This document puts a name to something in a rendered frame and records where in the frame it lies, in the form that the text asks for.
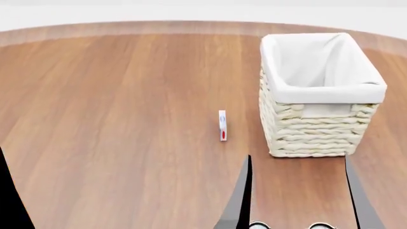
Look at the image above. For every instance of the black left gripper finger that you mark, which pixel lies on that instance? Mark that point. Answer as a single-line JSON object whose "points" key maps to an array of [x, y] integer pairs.
{"points": [[11, 205]]}

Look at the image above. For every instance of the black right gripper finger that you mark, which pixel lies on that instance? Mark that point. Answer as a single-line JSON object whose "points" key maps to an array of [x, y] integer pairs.
{"points": [[240, 202], [361, 207]]}

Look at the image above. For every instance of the small white tomato sauce box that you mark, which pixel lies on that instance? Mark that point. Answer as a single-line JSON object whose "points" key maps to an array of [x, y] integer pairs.
{"points": [[223, 126]]}

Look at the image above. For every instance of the woven basket with white liner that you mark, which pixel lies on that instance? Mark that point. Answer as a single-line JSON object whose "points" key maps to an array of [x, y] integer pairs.
{"points": [[318, 114]]}

